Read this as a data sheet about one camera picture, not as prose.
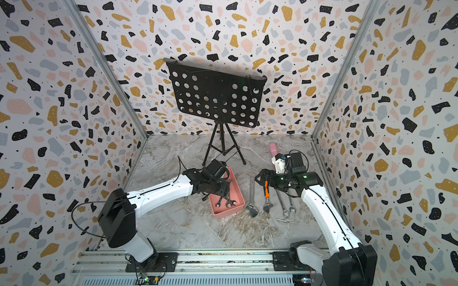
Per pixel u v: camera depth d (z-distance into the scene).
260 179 0.70
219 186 0.76
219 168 0.66
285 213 0.88
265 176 0.70
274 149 1.11
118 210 0.48
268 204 0.90
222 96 0.74
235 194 0.95
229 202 0.90
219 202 0.92
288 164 0.62
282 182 0.65
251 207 0.90
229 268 0.73
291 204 0.92
